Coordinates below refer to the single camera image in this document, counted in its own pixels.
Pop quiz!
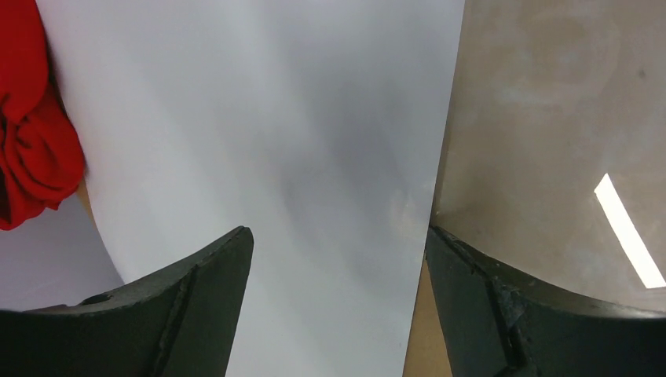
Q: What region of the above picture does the clear glass sheet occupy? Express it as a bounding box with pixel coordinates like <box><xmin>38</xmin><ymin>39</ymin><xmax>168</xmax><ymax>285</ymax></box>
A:
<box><xmin>433</xmin><ymin>1</ymin><xmax>665</xmax><ymax>311</ymax></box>

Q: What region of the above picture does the printed photo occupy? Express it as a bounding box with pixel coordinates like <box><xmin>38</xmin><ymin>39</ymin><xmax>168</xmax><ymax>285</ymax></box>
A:
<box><xmin>38</xmin><ymin>1</ymin><xmax>464</xmax><ymax>376</ymax></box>

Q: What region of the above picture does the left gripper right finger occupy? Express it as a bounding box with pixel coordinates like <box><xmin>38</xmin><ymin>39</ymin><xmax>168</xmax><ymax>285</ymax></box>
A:
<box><xmin>425</xmin><ymin>227</ymin><xmax>665</xmax><ymax>376</ymax></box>

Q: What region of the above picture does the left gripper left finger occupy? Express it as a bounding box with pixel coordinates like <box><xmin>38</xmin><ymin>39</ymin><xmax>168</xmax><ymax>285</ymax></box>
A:
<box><xmin>1</xmin><ymin>226</ymin><xmax>254</xmax><ymax>376</ymax></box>

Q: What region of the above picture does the red cloth doll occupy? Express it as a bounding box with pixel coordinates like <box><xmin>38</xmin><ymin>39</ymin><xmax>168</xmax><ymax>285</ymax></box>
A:
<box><xmin>1</xmin><ymin>0</ymin><xmax>86</xmax><ymax>231</ymax></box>

